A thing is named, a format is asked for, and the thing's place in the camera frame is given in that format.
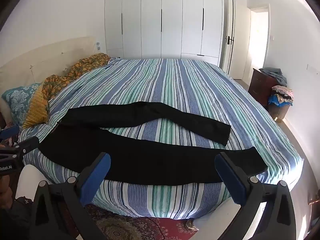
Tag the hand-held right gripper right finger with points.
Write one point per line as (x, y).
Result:
(231, 180)

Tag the small tan object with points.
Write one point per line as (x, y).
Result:
(191, 225)

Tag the dark wooden dresser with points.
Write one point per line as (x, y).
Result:
(260, 85)

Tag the white mattress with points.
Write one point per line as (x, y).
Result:
(32, 177)

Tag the grey-blue clothes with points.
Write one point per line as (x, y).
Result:
(275, 73)

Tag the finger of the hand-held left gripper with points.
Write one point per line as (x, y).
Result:
(28, 146)
(10, 131)

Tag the black pants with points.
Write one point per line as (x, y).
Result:
(150, 160)

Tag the striped bed sheet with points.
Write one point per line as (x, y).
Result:
(187, 92)

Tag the person's left hand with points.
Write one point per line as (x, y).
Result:
(5, 192)

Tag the orange floral blanket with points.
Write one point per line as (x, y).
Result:
(82, 67)

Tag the white door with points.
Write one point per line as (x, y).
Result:
(231, 30)

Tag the white wardrobe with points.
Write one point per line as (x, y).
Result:
(172, 17)

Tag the mustard patterned pillow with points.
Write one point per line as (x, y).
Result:
(37, 110)

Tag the red patterned rug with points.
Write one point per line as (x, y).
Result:
(140, 227)

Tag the beige headboard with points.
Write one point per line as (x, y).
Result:
(37, 57)

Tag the dark bag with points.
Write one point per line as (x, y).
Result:
(20, 210)

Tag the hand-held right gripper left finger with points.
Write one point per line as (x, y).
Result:
(96, 177)

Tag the wicker laundry basket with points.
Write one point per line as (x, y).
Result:
(282, 111)

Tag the teal patterned pillow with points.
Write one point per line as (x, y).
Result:
(17, 97)

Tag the wall switch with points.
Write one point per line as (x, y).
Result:
(98, 45)

